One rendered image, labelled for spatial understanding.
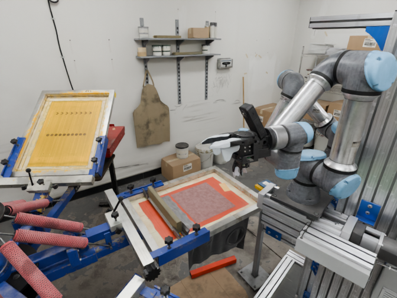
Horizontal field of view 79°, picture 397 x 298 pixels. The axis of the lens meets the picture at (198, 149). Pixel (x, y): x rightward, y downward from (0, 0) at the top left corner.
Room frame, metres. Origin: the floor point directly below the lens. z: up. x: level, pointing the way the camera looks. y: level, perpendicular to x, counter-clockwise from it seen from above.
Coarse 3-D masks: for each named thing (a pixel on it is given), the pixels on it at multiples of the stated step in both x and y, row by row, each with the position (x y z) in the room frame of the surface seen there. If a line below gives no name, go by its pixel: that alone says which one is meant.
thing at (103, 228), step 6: (90, 228) 0.96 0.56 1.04; (96, 228) 0.96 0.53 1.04; (102, 228) 0.96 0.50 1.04; (108, 228) 0.96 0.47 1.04; (90, 234) 0.92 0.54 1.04; (96, 234) 0.92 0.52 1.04; (102, 234) 0.94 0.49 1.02; (114, 234) 0.97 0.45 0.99; (90, 240) 0.90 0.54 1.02; (96, 240) 0.92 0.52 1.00
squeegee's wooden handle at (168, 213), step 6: (150, 186) 1.32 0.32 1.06; (150, 192) 1.28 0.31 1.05; (156, 192) 1.25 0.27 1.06; (156, 198) 1.20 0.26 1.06; (156, 204) 1.20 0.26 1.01; (162, 204) 1.14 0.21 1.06; (162, 210) 1.12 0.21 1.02; (168, 210) 1.08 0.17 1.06; (168, 216) 1.06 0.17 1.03; (174, 216) 1.03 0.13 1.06; (174, 222) 1.00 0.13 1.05; (180, 222) 0.99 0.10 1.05; (180, 228) 0.99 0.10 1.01
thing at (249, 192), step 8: (208, 168) 1.69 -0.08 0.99; (216, 168) 1.69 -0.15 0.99; (184, 176) 1.56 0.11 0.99; (192, 176) 1.57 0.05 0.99; (200, 176) 1.61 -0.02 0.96; (224, 176) 1.57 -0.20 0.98; (168, 184) 1.46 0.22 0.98; (176, 184) 1.49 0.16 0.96; (232, 184) 1.50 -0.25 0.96; (240, 184) 1.45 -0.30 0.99; (248, 192) 1.36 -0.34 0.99; (128, 200) 1.26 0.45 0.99; (256, 200) 1.29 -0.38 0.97; (128, 208) 1.19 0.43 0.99; (248, 208) 1.19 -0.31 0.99; (256, 208) 1.19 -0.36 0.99; (136, 216) 1.11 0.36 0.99; (232, 216) 1.11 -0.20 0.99; (240, 216) 1.11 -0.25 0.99; (248, 216) 1.15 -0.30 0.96; (136, 224) 1.05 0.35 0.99; (216, 224) 1.05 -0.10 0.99; (224, 224) 1.05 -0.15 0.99; (232, 224) 1.08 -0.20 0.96; (144, 232) 0.98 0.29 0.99; (216, 232) 1.01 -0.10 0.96; (144, 240) 0.95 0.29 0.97; (152, 240) 0.93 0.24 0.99; (152, 248) 0.87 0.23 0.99
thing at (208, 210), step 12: (228, 192) 1.40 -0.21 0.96; (204, 204) 1.27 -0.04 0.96; (216, 204) 1.27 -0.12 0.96; (228, 204) 1.27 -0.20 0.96; (240, 204) 1.27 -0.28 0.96; (192, 216) 1.15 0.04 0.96; (204, 216) 1.15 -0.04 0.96; (216, 216) 1.15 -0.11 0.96; (156, 228) 1.05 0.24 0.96; (168, 228) 1.05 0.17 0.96; (192, 228) 1.05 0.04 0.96
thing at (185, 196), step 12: (204, 180) 1.56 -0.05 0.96; (216, 180) 1.56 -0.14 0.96; (180, 192) 1.40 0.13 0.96; (192, 192) 1.40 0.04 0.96; (204, 192) 1.40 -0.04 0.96; (216, 192) 1.40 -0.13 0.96; (144, 204) 1.27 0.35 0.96; (180, 204) 1.27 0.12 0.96; (192, 204) 1.27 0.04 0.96; (156, 216) 1.15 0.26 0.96
